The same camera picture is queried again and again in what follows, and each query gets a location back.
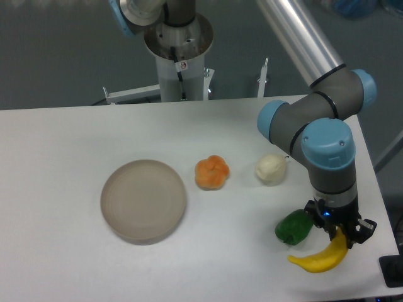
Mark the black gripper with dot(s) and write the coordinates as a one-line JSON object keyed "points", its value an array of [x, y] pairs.
{"points": [[347, 217]]}

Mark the yellow toy banana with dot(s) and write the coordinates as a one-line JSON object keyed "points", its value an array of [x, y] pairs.
{"points": [[326, 259]]}

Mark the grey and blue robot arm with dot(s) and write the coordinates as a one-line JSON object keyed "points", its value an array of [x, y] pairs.
{"points": [[312, 130]]}

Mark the green toy bell pepper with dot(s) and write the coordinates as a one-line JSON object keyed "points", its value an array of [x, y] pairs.
{"points": [[294, 228]]}

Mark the black device at table edge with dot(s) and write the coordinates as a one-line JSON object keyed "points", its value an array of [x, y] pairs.
{"points": [[391, 267]]}

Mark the white toy pear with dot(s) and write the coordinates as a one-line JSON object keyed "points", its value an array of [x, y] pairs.
{"points": [[271, 168]]}

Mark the orange toy pumpkin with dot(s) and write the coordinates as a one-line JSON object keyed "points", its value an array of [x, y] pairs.
{"points": [[211, 173]]}

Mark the beige round plate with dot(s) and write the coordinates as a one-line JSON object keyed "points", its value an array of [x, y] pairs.
{"points": [[143, 201]]}

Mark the white metal bracket right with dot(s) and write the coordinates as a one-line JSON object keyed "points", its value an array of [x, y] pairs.
{"points": [[263, 78]]}

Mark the white metal bracket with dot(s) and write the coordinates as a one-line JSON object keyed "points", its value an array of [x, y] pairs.
{"points": [[263, 78], [131, 94]]}

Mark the white metal bracket left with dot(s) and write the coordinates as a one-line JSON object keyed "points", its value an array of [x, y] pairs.
{"points": [[131, 94]]}

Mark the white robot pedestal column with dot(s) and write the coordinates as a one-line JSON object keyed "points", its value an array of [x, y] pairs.
{"points": [[180, 58]]}

